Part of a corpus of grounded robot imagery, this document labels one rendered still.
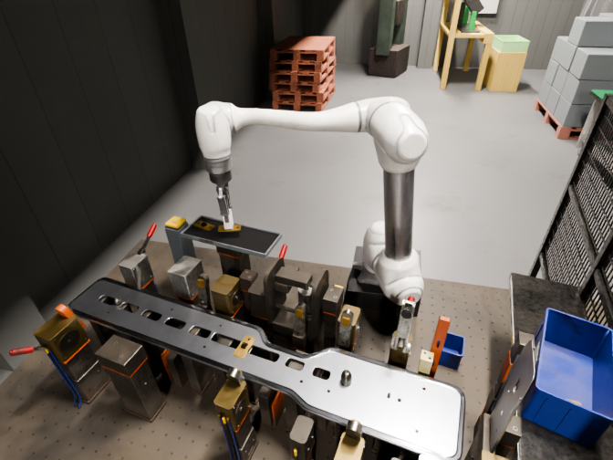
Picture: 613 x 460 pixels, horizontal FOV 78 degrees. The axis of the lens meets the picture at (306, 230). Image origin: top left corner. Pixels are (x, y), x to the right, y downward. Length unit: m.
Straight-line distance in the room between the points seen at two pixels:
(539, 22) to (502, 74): 2.11
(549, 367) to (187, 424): 1.17
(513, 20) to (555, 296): 8.46
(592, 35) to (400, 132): 5.33
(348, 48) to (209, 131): 8.56
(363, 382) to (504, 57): 7.17
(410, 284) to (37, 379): 1.48
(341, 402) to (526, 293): 0.78
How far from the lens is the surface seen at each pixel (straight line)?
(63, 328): 1.49
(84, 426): 1.68
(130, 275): 1.64
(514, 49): 7.97
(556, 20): 9.94
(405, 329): 1.19
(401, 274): 1.46
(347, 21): 9.62
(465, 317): 1.88
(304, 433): 1.14
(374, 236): 1.61
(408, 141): 1.13
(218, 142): 1.25
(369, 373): 1.23
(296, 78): 6.33
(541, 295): 1.59
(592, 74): 6.01
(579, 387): 1.37
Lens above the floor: 2.01
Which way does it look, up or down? 35 degrees down
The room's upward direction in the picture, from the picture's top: 1 degrees counter-clockwise
